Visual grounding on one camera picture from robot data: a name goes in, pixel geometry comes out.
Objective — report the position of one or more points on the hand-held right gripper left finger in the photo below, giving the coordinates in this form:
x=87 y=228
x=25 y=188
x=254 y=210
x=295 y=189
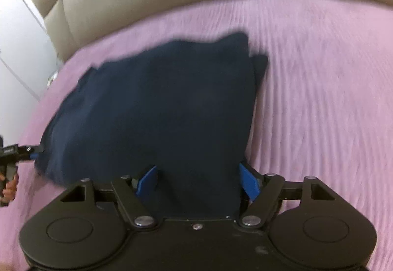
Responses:
x=147 y=179

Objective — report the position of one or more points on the pink quilted bedspread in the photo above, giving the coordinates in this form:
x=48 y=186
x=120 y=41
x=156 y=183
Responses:
x=322 y=89

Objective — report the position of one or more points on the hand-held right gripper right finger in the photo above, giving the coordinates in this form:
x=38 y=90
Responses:
x=248 y=182

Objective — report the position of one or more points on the navy white-striped hooded jacket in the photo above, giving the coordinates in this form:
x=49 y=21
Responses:
x=153 y=105

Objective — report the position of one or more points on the white wardrobe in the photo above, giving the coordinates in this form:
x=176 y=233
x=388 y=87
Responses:
x=18 y=31

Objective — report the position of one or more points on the person's left hand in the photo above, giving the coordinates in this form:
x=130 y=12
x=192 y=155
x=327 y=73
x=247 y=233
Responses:
x=13 y=186

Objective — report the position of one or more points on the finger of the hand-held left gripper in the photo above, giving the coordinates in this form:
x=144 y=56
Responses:
x=32 y=152

